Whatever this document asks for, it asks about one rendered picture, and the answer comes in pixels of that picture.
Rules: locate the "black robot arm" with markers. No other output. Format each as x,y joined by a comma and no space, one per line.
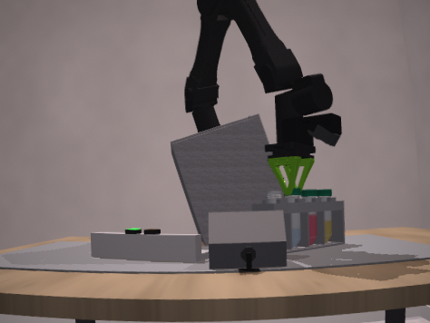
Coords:
276,66

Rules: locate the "grey flat mat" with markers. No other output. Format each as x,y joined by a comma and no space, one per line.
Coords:
76,257

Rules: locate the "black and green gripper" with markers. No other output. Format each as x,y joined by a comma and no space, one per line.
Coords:
291,164

